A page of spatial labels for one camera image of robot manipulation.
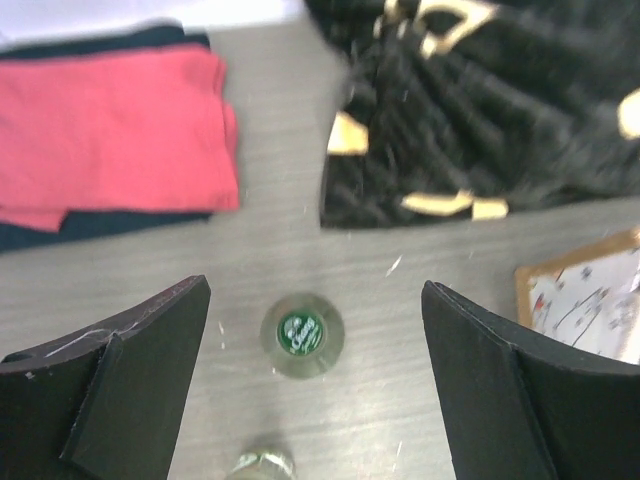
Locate red folded cloth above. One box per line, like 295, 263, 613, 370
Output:
1, 44, 240, 232

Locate clear glass bottle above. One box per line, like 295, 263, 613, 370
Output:
224, 443, 298, 480
260, 292, 345, 380

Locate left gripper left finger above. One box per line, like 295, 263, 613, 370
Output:
1, 275, 211, 480

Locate dark navy folded cloth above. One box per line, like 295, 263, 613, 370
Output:
1, 24, 211, 253

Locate black floral blanket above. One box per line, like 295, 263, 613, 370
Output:
307, 1, 639, 229

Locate canvas tote bag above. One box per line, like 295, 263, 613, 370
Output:
515, 228, 639, 364

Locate clear glass bottle near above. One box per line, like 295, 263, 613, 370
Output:
224, 443, 298, 480

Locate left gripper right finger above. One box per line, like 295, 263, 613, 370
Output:
421, 281, 639, 479

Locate clear glass bottle far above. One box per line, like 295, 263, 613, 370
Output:
260, 292, 345, 380

